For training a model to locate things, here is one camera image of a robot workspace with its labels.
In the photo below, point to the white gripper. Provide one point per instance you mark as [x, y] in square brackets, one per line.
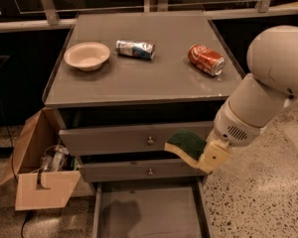
[234, 125]

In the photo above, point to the green yellow sponge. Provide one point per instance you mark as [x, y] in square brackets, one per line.
[186, 145]

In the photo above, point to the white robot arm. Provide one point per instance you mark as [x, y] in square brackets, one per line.
[270, 88]

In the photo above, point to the grey bottom drawer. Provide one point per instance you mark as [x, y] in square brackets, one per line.
[154, 208]

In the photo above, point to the grey drawer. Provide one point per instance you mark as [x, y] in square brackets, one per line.
[135, 170]
[154, 208]
[126, 139]

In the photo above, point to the grey top drawer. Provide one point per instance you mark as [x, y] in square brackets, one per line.
[126, 139]

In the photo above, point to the grey middle drawer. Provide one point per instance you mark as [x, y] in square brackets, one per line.
[135, 170]

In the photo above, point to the grey drawer cabinet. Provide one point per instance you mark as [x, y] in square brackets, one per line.
[126, 92]

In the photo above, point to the red cola can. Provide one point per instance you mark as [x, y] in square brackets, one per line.
[206, 59]

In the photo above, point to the crushed blue silver can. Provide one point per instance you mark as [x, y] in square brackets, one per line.
[139, 50]

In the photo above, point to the beige paper bowl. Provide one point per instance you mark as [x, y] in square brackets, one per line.
[87, 56]

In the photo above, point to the open cardboard box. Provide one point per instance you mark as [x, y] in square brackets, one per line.
[36, 189]

